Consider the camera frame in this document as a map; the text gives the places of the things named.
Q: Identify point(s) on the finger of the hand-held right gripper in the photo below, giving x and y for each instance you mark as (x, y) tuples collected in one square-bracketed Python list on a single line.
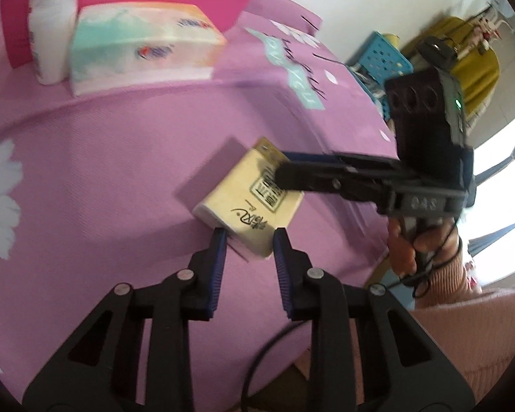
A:
[(317, 178), (313, 156)]

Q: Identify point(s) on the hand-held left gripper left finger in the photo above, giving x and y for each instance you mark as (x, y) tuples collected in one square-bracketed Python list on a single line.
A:
[(216, 274)]

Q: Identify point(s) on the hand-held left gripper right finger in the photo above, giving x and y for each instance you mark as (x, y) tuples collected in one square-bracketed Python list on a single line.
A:
[(283, 274)]

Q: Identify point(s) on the yellow pocket tissue pack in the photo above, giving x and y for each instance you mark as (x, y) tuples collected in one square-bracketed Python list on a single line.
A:
[(240, 206)]

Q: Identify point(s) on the person's right forearm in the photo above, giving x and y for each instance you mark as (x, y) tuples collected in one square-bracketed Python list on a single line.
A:
[(467, 279)]

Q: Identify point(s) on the pastel soft tissue pack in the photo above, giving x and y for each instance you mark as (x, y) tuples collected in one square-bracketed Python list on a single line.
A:
[(146, 43)]

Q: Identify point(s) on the person's right hand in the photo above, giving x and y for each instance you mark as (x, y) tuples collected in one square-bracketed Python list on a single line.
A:
[(401, 249)]

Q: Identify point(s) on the yellow cloth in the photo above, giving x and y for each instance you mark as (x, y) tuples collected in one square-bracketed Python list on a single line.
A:
[(472, 68)]

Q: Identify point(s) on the blue plastic basket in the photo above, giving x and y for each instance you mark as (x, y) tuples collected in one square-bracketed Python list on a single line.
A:
[(382, 55)]

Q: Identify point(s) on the pink daisy print tablecloth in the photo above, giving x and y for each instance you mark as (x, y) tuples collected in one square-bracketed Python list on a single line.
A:
[(111, 137)]

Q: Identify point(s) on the white pump bottle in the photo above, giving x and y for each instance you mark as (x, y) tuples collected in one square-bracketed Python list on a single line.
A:
[(47, 43)]

